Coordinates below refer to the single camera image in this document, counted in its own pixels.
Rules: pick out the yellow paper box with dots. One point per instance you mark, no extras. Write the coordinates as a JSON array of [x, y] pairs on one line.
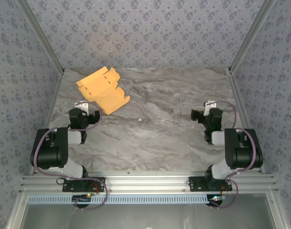
[[101, 91]]

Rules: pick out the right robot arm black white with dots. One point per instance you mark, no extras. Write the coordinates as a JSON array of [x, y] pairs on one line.
[[243, 150]]

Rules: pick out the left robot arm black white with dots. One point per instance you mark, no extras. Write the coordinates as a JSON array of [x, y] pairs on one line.
[[50, 148]]

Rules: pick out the small black controller board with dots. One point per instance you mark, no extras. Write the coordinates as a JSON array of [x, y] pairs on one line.
[[81, 200], [216, 200]]

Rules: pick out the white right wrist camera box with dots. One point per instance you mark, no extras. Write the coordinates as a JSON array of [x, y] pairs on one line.
[[209, 106]]

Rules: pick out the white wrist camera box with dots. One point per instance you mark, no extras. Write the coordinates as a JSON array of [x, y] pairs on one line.
[[209, 106], [82, 105]]

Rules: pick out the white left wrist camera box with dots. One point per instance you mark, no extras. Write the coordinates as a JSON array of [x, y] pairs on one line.
[[82, 105]]

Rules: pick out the aluminium table side rail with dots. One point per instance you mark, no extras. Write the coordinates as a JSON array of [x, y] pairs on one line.
[[244, 119], [50, 107]]

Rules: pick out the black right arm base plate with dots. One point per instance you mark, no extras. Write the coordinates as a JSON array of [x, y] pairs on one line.
[[197, 184]]

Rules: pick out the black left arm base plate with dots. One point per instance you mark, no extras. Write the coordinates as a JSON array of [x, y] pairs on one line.
[[73, 187]]

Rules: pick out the aluminium crossbar rail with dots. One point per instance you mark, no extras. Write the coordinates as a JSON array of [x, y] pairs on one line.
[[145, 182]]

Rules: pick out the aluminium corner post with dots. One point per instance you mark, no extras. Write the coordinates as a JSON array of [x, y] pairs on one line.
[[41, 35], [250, 35]]

